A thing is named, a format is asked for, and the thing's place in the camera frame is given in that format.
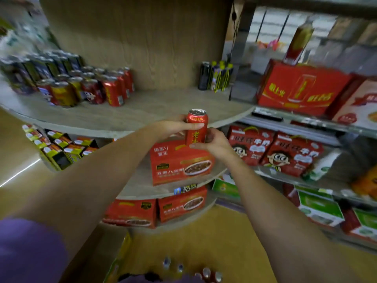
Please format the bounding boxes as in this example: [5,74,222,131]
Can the red and gold shelf cans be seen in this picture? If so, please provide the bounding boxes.
[37,65,106,108]

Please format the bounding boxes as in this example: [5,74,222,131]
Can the purple shirt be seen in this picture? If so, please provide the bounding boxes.
[0,218,207,283]

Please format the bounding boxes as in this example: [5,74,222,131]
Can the red yellow-print carton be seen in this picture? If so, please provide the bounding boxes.
[256,59,354,117]

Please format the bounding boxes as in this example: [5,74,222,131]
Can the red porridge print carton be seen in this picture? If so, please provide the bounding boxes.
[102,198,157,230]
[157,187,208,224]

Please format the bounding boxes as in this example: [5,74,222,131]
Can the brown cardboard box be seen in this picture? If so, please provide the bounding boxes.
[59,224,132,283]

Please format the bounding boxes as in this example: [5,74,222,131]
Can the pack of orange bottles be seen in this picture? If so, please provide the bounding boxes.
[352,165,377,201]

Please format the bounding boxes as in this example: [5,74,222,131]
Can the person's left hand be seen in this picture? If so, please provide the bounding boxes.
[148,114,205,143]

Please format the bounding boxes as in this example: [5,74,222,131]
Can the white red-print carton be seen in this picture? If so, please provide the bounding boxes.
[328,76,377,132]

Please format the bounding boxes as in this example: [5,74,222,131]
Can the person's right hand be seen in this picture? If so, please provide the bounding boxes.
[188,127,236,162]

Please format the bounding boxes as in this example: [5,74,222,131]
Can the round wooden shelf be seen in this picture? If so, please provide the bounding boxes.
[0,0,255,233]

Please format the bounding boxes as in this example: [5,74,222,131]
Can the group of tall blue-yellow cans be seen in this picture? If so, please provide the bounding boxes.
[0,49,84,95]

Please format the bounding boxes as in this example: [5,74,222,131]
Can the person's left forearm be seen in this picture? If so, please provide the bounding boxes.
[11,123,165,263]

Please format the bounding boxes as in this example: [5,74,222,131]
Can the small green-top box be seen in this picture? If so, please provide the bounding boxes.
[340,208,377,242]
[287,187,345,227]
[212,172,241,199]

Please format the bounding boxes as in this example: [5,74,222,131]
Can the row of yellow orange cartons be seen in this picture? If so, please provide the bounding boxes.
[22,124,99,171]

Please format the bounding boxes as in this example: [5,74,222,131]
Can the person's right forearm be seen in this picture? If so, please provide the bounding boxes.
[227,157,361,283]

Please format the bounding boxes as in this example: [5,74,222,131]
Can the yellow green bottle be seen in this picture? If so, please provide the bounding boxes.
[209,60,234,93]

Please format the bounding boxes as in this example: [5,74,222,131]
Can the dark price tag strip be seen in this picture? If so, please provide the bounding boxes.
[174,184,198,195]

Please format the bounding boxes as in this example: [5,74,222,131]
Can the small red carton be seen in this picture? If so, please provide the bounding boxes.
[149,140,216,186]

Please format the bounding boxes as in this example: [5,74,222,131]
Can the white slim bottle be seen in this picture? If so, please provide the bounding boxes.
[303,149,342,182]

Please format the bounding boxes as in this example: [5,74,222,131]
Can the cluster of cans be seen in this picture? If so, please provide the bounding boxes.
[162,256,223,283]

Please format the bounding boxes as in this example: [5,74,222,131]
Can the black can by column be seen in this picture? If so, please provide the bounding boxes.
[198,61,211,91]

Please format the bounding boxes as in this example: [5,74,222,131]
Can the yellow red tall pack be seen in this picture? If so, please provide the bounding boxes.
[283,20,315,66]

